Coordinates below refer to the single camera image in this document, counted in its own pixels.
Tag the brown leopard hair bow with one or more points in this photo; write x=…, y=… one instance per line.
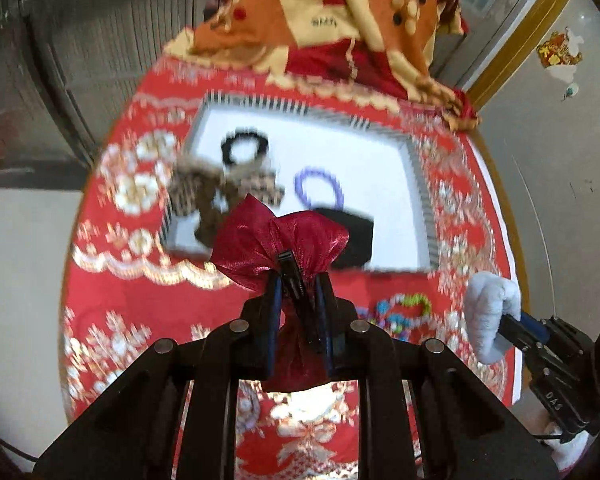
x=195, y=190

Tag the orange printed blanket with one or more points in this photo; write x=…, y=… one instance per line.
x=280, y=10

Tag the wooden door frame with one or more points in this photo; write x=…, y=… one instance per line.
x=510, y=55

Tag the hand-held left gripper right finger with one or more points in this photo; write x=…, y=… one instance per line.
x=325, y=310

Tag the red satin pouch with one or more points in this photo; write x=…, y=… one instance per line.
x=250, y=240

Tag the small wall sticker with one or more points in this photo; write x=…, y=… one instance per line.
x=570, y=91

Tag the white under cloth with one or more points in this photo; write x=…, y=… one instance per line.
x=505, y=230

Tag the striped jewelry box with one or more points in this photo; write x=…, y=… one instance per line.
x=360, y=160

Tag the white fluffy scrunchie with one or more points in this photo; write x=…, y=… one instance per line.
x=485, y=310

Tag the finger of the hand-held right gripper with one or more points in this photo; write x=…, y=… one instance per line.
x=532, y=327
x=515, y=335

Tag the red yellow wall sticker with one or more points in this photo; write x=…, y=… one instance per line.
x=560, y=50

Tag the red embroidered tablecloth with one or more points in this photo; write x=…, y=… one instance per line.
x=130, y=285

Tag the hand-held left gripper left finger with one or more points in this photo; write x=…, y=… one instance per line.
x=276, y=310

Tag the grey slatted panel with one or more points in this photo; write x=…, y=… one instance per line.
x=105, y=35

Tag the black pouch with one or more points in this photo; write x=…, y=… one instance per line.
x=355, y=240

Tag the black scrunchie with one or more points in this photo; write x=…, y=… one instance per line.
x=260, y=137

